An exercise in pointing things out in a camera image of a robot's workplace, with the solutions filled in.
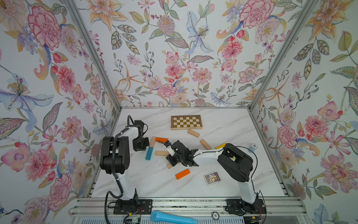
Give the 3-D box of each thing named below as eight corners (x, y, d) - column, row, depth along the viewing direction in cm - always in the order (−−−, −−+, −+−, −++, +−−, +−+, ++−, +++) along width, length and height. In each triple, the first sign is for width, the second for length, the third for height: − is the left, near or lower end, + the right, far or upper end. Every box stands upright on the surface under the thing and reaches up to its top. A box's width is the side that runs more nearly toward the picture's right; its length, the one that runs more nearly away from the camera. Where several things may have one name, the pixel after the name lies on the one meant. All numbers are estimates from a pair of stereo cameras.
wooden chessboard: (170, 129, 108) (170, 127, 106) (171, 117, 116) (171, 114, 114) (202, 130, 108) (202, 127, 106) (200, 117, 117) (201, 115, 114)
